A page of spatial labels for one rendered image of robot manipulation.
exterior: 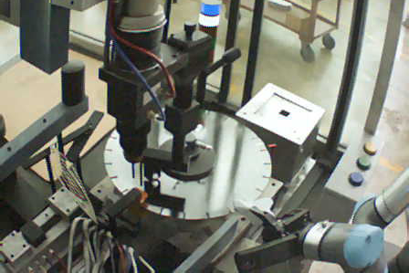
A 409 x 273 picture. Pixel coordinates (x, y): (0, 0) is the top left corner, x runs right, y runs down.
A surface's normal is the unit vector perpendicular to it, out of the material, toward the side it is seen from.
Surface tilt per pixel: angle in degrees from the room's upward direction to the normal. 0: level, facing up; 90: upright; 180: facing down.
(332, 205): 90
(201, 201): 0
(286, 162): 90
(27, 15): 90
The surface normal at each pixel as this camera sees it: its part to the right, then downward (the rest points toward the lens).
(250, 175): 0.09, -0.80
